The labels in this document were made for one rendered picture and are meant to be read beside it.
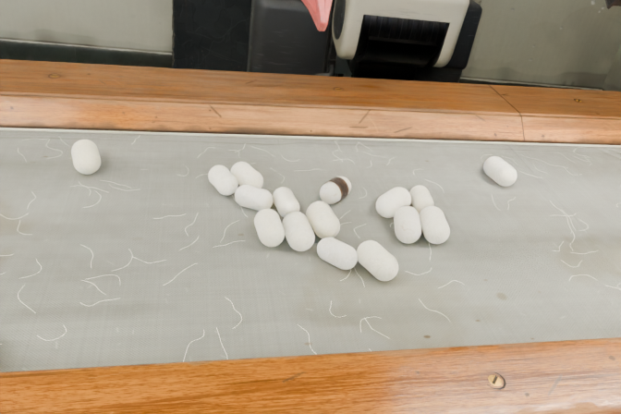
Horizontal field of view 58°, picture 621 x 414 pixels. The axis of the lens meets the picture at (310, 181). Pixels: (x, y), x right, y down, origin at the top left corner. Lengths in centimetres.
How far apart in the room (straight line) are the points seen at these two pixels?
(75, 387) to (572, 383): 26
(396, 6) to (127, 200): 71
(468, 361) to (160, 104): 38
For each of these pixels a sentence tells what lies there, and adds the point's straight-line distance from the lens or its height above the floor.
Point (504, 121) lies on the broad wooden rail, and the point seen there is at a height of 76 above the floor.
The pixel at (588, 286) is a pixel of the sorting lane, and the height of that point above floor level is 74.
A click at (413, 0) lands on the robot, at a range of 106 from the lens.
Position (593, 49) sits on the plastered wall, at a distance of 305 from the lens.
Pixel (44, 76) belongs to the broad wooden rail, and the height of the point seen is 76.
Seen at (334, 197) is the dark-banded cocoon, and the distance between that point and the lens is 47.
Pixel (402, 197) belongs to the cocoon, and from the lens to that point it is 47.
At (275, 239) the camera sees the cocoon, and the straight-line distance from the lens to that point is 41.
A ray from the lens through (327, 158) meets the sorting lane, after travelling 55.
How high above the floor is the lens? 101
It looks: 31 degrees down
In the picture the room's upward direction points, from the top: 8 degrees clockwise
